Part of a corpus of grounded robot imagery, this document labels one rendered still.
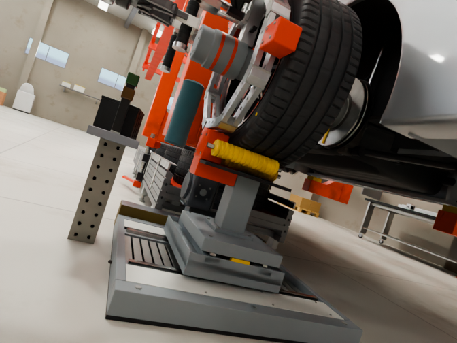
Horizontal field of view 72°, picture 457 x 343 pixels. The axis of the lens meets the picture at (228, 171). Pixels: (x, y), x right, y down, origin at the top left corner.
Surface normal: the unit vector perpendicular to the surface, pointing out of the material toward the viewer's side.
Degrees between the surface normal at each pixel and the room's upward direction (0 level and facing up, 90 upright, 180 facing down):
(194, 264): 90
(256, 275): 90
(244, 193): 90
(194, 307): 90
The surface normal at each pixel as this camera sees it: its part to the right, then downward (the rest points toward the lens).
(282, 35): 0.32, 0.11
